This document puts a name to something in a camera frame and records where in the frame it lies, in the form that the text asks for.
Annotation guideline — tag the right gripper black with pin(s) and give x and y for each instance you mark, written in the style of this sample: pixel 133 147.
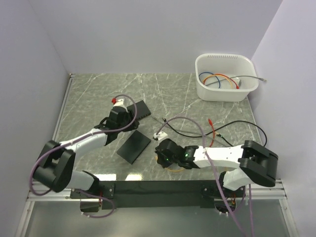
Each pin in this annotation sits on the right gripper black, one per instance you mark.
pixel 161 160

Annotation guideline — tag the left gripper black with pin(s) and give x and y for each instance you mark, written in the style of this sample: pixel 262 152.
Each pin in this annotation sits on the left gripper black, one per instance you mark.
pixel 133 127

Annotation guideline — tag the black network switch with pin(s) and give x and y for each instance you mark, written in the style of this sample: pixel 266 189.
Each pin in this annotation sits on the black network switch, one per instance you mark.
pixel 142 111
pixel 133 147

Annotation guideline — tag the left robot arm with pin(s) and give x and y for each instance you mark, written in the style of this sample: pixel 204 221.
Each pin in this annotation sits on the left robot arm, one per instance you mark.
pixel 55 166

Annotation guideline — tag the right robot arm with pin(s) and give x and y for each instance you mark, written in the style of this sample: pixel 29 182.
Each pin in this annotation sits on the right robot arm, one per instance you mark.
pixel 251 163

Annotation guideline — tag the black base beam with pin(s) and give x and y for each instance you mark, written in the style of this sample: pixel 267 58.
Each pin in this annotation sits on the black base beam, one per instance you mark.
pixel 129 194

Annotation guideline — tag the white plastic bin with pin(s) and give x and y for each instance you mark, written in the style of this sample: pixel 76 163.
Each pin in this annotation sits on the white plastic bin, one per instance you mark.
pixel 224 77

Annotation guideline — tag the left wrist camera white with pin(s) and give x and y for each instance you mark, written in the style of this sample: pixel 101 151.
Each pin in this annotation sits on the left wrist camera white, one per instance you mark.
pixel 119 102

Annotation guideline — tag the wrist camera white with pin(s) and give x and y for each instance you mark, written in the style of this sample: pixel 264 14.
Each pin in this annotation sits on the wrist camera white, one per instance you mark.
pixel 160 136
pixel 119 102

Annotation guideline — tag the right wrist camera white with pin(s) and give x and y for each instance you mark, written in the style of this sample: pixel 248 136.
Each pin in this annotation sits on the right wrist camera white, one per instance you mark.
pixel 160 136

